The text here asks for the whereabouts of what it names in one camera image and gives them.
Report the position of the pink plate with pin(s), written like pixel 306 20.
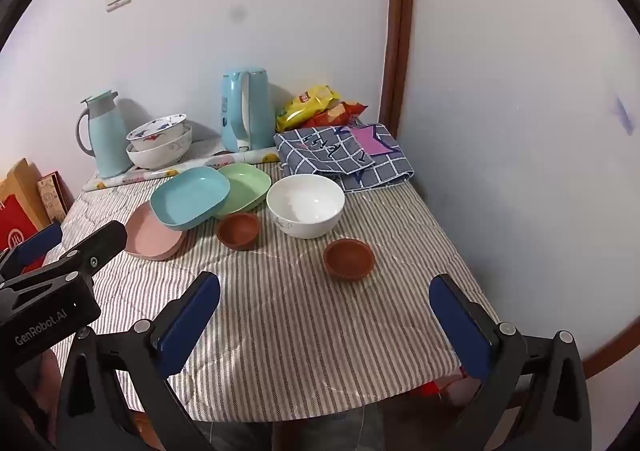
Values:
pixel 150 243

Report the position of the painted porcelain bowl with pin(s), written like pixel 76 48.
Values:
pixel 155 133

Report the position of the blue plate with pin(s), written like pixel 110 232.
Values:
pixel 187 198

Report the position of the light blue electric kettle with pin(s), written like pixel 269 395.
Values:
pixel 232 116

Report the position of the brown wooden door frame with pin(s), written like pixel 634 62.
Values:
pixel 397 31

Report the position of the fruit-print oilcloth mat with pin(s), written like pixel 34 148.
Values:
pixel 200 162

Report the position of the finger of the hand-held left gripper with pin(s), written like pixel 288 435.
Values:
pixel 95 248
pixel 40 242

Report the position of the tan cardboard box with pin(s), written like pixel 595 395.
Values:
pixel 22 181

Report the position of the red box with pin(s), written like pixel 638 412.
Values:
pixel 15 226

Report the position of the brown printed box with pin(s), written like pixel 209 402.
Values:
pixel 52 196

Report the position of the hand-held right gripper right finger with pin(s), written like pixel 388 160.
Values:
pixel 460 326

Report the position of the striped tablecloth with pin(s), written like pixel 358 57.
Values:
pixel 300 331

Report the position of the large white swirl-pattern bowl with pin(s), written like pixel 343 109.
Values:
pixel 160 157

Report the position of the brown wooden baseboard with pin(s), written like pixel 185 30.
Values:
pixel 607 351

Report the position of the blue-grey checked cloth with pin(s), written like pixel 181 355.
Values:
pixel 325 151

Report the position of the light blue thermos jug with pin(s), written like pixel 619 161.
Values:
pixel 107 141

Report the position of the green plate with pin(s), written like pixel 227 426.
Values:
pixel 248 186

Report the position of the small brown bowl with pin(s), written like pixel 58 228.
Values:
pixel 237 231
pixel 348 258

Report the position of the red chips bag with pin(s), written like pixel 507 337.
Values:
pixel 337 117

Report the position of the person's jeans leg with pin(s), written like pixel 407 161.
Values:
pixel 320 436

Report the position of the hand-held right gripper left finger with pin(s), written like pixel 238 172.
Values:
pixel 190 321

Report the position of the yellow chips bag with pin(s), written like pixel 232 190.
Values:
pixel 305 106

